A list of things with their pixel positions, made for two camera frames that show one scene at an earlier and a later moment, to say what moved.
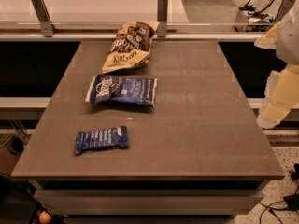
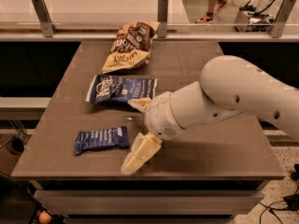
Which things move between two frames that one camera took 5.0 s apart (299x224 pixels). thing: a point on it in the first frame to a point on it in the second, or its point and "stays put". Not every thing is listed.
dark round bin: (15, 146) stays put
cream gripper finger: (270, 38) to (140, 104)
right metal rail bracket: (285, 7) stays put
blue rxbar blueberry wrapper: (101, 138) stays put
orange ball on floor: (45, 217) stays put
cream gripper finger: (282, 95) to (144, 147)
